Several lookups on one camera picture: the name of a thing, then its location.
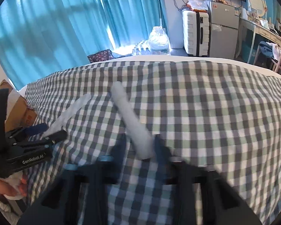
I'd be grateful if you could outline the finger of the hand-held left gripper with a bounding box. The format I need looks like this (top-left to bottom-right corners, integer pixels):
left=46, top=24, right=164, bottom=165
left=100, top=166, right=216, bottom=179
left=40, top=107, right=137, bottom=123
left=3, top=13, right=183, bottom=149
left=5, top=122, right=48, bottom=141
left=13, top=130, right=68, bottom=150

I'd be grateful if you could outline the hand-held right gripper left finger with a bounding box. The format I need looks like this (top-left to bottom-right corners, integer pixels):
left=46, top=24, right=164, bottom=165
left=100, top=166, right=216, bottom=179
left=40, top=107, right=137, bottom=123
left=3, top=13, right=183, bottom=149
left=16, top=141, right=132, bottom=225

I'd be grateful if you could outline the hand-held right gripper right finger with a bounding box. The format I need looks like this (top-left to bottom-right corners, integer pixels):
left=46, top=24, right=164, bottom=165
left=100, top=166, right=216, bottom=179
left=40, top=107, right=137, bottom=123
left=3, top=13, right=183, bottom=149
left=153, top=133, right=264, bottom=225

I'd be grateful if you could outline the brown cardboard box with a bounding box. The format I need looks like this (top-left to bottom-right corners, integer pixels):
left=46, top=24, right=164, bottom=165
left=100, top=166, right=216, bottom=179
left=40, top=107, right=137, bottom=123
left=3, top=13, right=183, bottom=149
left=0, top=79, right=37, bottom=133

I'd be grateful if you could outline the white plastic bottle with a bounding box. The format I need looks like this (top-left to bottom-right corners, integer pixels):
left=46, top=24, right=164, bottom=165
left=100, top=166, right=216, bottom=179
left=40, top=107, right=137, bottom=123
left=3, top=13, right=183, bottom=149
left=111, top=82, right=155, bottom=160

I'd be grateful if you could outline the person's left hand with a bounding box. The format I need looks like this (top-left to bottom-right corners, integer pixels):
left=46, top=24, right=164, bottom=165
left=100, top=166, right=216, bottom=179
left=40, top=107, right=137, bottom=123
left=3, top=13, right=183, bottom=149
left=0, top=176, right=28, bottom=201

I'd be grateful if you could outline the checkered blanket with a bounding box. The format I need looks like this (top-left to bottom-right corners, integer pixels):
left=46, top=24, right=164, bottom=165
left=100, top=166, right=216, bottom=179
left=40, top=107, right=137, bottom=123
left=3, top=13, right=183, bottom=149
left=22, top=60, right=281, bottom=225

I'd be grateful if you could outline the floral fabric bag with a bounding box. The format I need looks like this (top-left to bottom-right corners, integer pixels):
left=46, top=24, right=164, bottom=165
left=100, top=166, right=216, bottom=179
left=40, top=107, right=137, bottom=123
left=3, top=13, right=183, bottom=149
left=87, top=49, right=119, bottom=63

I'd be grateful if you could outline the blue window curtain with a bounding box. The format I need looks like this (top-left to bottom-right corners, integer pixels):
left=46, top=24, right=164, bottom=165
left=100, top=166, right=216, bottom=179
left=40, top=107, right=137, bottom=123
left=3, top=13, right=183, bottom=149
left=0, top=0, right=168, bottom=91

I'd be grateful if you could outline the pack of water bottles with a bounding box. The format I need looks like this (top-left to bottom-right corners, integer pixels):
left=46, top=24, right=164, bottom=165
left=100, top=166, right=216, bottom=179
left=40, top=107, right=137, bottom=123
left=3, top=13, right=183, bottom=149
left=131, top=41, right=152, bottom=55

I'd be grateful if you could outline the large clear water jug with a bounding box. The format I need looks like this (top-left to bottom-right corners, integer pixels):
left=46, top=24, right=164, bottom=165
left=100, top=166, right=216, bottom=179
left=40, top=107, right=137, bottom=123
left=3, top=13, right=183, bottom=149
left=149, top=26, right=170, bottom=55

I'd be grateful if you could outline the white suitcase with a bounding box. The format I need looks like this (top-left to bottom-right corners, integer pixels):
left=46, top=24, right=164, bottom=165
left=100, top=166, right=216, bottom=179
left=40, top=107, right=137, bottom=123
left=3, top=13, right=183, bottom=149
left=182, top=9, right=210, bottom=57

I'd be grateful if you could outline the grey mini fridge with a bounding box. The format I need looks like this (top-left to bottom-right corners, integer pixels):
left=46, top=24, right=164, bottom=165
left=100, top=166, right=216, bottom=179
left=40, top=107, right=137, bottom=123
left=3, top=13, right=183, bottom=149
left=207, top=0, right=240, bottom=58

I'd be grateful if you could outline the wooden chair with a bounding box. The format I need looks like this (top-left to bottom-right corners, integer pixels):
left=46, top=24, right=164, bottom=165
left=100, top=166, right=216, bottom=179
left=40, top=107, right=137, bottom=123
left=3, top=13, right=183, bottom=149
left=253, top=41, right=281, bottom=75

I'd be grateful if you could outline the blue garment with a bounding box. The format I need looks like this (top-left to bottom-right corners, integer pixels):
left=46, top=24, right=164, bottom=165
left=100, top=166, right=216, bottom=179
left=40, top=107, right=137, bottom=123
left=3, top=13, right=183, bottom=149
left=259, top=41, right=274, bottom=58

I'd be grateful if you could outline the plastic bag of snacks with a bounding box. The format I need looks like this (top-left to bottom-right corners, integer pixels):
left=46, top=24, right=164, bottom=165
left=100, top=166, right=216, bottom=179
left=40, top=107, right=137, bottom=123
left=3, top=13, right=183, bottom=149
left=187, top=0, right=210, bottom=12

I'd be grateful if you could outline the white garment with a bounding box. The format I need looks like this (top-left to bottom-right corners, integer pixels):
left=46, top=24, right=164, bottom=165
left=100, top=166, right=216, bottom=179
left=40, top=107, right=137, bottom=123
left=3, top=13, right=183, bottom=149
left=270, top=43, right=281, bottom=66

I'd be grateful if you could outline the cream dressing desk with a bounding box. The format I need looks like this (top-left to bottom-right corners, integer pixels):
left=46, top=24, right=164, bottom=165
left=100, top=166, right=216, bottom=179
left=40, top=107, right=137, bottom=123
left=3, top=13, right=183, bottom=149
left=235, top=16, right=281, bottom=59

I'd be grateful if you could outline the white oval mirror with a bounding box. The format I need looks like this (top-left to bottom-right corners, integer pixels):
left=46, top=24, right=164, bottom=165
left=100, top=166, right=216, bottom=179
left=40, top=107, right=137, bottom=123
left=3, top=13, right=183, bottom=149
left=247, top=0, right=267, bottom=18

